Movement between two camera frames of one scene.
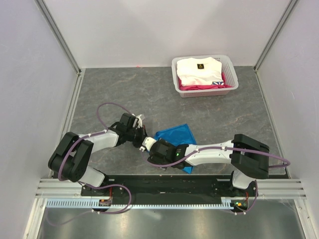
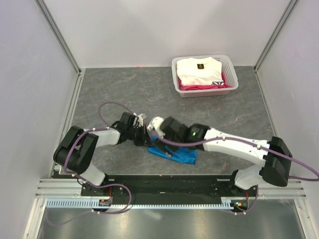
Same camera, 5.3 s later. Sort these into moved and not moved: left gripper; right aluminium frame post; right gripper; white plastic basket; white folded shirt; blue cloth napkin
Moved: blue cloth napkin; right gripper
Not moved: white folded shirt; right aluminium frame post; left gripper; white plastic basket
